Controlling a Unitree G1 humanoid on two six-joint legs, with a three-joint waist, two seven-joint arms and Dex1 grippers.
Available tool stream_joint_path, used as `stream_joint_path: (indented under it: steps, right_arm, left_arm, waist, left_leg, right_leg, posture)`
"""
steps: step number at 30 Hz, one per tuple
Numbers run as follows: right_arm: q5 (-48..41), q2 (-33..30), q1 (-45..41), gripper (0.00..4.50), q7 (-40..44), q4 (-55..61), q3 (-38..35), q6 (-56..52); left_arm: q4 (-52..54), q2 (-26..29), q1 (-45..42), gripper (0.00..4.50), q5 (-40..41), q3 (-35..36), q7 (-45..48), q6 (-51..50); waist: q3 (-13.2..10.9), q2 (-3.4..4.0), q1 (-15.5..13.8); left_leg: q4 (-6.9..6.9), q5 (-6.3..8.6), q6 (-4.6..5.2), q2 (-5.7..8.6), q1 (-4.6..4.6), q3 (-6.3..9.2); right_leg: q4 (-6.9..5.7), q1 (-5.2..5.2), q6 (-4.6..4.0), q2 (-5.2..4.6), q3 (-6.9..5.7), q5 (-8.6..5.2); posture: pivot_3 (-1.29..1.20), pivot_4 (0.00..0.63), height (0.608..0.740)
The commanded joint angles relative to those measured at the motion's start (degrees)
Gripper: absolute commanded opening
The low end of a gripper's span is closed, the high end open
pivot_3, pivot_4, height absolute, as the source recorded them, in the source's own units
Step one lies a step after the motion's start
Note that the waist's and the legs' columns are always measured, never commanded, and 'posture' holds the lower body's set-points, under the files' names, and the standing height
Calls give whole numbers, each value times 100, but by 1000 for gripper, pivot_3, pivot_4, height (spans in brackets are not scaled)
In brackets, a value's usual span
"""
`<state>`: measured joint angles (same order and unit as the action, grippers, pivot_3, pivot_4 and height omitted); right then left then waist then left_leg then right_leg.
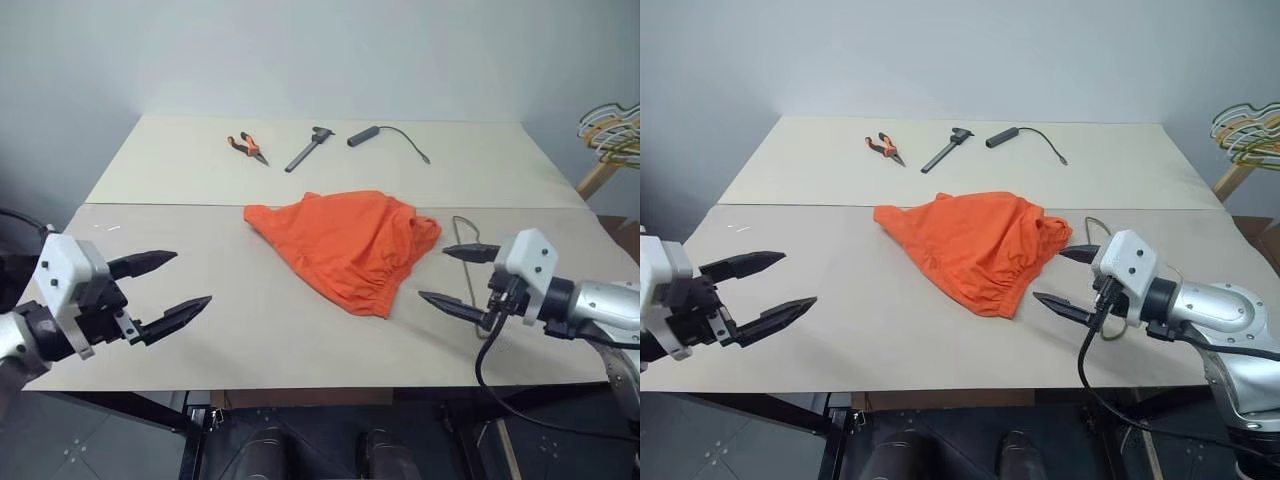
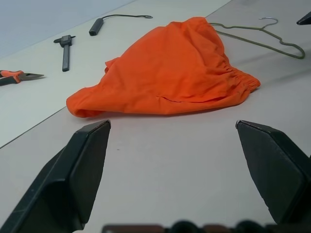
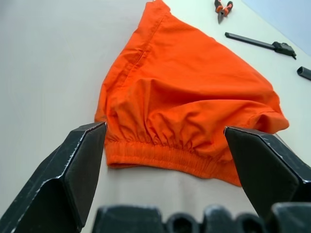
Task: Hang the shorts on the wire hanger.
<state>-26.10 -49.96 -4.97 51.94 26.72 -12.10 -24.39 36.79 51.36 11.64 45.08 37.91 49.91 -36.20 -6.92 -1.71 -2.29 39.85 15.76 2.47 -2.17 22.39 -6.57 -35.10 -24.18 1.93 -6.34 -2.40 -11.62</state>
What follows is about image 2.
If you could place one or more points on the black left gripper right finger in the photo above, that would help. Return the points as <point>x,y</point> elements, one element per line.
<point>279,170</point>

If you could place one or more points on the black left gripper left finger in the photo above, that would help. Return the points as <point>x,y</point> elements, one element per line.
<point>60,184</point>

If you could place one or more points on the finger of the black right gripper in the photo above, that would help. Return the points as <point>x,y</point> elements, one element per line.
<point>306,20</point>

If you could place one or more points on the orange shorts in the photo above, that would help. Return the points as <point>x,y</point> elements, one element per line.
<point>170,72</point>

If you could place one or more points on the black digital caliper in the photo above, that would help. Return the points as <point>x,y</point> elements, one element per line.
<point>66,58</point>

